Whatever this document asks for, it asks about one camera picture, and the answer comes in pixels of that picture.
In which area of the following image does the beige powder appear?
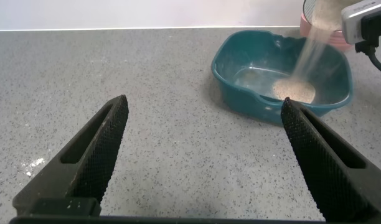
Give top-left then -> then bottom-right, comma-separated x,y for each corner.
272,0 -> 363,105

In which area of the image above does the teal plastic tray with handle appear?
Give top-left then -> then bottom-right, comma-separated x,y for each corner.
210,29 -> 354,125

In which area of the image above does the pink plastic bowl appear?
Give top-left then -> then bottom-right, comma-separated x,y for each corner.
299,12 -> 355,53

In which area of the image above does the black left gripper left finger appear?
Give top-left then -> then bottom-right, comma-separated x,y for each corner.
12,94 -> 129,218

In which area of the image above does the black camera cable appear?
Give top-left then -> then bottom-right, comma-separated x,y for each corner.
354,39 -> 381,79

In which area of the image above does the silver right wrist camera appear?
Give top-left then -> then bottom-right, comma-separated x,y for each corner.
341,0 -> 381,52

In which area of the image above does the clear ribbed plastic cup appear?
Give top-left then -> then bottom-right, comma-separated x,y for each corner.
302,0 -> 363,32

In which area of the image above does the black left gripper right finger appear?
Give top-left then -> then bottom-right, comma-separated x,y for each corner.
280,96 -> 381,223

